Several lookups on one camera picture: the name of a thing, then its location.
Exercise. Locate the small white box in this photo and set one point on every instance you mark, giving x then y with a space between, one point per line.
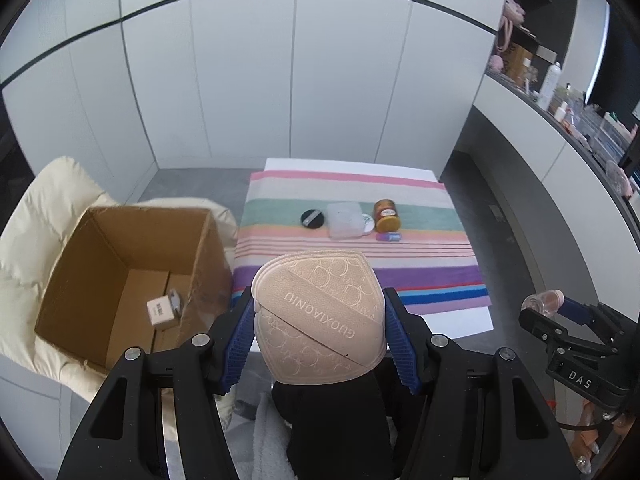
160 312

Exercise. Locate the pink bag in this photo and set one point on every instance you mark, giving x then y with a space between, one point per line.
510 15

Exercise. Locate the cardboard box on shelf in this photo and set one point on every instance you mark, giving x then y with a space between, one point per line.
517 62

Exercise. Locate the orange jar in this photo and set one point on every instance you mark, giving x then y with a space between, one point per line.
387 215

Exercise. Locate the striped colourful cloth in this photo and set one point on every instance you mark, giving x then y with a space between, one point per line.
425 265

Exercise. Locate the beige cushion pad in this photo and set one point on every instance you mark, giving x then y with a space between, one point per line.
310 320

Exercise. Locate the small purple tube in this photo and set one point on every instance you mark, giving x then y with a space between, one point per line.
389 236

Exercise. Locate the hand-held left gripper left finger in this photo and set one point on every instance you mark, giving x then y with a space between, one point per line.
237 347

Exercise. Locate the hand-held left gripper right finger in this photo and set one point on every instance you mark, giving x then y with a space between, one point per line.
400 345

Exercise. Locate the tall white bottle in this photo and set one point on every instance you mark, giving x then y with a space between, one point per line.
548 87

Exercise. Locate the brown cardboard box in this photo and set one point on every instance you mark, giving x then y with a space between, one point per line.
125 240

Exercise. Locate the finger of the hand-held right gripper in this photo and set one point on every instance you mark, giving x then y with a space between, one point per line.
537 321
575 308

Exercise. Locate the white curved counter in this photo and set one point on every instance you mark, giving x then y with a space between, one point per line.
525 160

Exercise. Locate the black round compact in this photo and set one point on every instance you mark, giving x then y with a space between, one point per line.
312 218

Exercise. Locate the clear plastic box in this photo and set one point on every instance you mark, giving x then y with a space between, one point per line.
345 220

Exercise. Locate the wall outlet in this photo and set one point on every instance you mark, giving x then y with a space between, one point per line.
496 211

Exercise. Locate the small clear bottle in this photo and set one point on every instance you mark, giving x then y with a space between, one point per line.
545 302

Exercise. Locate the person's right hand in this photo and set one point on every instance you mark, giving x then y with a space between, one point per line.
585 440

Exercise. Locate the cream padded chair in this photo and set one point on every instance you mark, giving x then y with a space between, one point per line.
45 200

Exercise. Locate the pink plush toy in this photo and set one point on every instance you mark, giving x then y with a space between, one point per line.
496 62

